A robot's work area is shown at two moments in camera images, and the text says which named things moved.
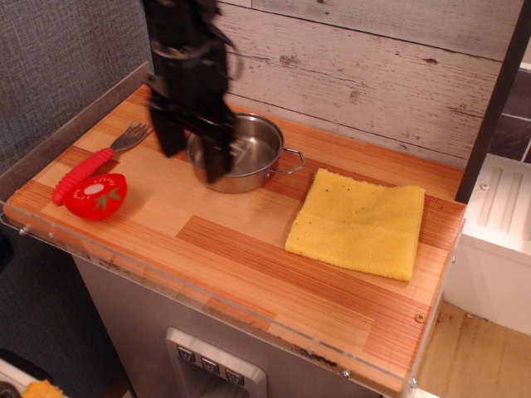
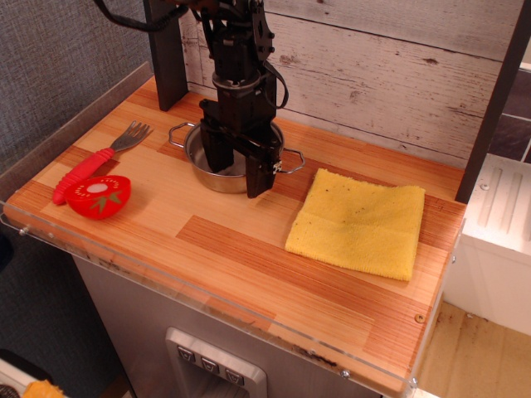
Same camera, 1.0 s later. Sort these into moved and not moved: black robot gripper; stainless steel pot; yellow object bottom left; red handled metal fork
Moved: black robot gripper
Not moved: red handled metal fork; stainless steel pot; yellow object bottom left
